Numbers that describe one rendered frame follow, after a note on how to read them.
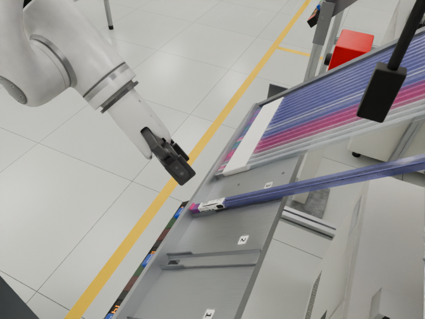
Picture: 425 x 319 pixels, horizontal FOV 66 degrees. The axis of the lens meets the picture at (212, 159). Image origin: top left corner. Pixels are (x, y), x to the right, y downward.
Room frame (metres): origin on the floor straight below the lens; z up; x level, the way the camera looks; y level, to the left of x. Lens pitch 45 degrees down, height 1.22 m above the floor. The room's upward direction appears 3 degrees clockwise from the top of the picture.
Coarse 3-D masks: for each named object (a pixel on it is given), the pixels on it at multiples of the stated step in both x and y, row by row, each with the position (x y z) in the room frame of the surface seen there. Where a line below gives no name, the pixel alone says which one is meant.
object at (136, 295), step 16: (240, 128) 0.59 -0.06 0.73; (208, 176) 0.44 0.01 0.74; (208, 192) 0.41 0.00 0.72; (176, 224) 0.32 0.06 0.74; (176, 240) 0.30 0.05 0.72; (160, 256) 0.26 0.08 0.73; (144, 272) 0.23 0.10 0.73; (160, 272) 0.24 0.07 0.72; (144, 288) 0.21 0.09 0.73; (128, 304) 0.18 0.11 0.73
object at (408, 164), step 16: (400, 160) 0.26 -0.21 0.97; (416, 160) 0.25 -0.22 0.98; (336, 176) 0.28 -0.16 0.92; (352, 176) 0.27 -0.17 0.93; (368, 176) 0.26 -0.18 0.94; (384, 176) 0.26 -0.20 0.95; (256, 192) 0.32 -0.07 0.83; (272, 192) 0.30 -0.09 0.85; (288, 192) 0.30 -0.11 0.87; (192, 208) 0.36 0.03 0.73
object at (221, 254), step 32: (288, 160) 0.39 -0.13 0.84; (224, 192) 0.38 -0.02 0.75; (192, 224) 0.33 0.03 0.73; (224, 224) 0.29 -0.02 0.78; (256, 224) 0.27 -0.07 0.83; (192, 256) 0.25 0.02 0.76; (224, 256) 0.23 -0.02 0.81; (256, 256) 0.21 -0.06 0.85; (160, 288) 0.21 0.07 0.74; (192, 288) 0.19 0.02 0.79; (224, 288) 0.17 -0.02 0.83
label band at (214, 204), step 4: (212, 200) 0.35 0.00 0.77; (216, 200) 0.35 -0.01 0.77; (220, 200) 0.34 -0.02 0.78; (200, 204) 0.36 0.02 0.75; (204, 204) 0.35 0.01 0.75; (208, 204) 0.35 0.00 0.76; (212, 204) 0.34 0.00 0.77; (216, 204) 0.34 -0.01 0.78; (220, 204) 0.33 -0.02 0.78; (200, 208) 0.35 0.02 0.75; (204, 208) 0.35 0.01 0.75; (208, 208) 0.34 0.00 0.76; (212, 208) 0.34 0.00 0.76; (216, 208) 0.34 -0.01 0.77; (220, 208) 0.33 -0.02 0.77
